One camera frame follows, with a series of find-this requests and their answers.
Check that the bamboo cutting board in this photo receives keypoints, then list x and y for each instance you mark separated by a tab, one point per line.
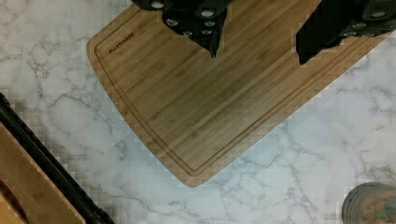
195	113

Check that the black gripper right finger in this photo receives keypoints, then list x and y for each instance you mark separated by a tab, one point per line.
334	20

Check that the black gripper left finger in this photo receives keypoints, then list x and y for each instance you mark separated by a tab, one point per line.
200	20

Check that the wooden drawer box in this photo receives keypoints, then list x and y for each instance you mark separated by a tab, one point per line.
40	200

